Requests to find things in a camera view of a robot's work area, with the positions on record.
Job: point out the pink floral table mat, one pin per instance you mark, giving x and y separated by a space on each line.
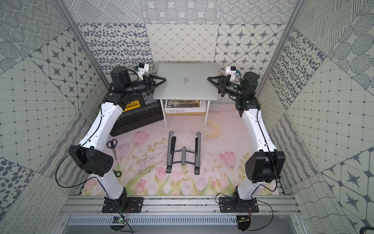
225 148

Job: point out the silver laptop computer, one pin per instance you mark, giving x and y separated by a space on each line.
186 81

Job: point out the black toolbox with yellow handle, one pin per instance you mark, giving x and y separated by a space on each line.
141 116

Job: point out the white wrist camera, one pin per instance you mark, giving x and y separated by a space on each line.
231 72
142 70

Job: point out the white and wood side table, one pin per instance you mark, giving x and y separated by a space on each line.
180 114

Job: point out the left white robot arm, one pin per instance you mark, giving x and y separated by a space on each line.
89 154

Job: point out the right black controller box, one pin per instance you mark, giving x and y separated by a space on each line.
243 223

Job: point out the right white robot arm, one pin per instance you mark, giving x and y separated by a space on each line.
266 163

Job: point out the black handled scissors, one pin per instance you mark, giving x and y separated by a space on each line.
112 145

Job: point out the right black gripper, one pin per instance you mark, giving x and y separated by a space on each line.
222 83

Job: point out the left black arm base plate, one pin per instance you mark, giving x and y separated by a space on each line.
133 204

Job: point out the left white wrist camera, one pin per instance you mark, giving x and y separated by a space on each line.
142 70

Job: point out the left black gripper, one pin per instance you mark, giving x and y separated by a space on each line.
150 82

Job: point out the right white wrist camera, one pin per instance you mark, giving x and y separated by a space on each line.
231 72

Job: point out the black folding laptop stand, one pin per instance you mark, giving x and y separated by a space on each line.
171 151

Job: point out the Folio magazine book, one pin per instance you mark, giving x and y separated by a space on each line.
185 106

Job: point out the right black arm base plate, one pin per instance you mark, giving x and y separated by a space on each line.
232 205

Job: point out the left green circuit board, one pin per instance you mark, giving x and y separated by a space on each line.
118 224

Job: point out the aluminium mounting rail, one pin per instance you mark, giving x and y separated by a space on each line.
80 210

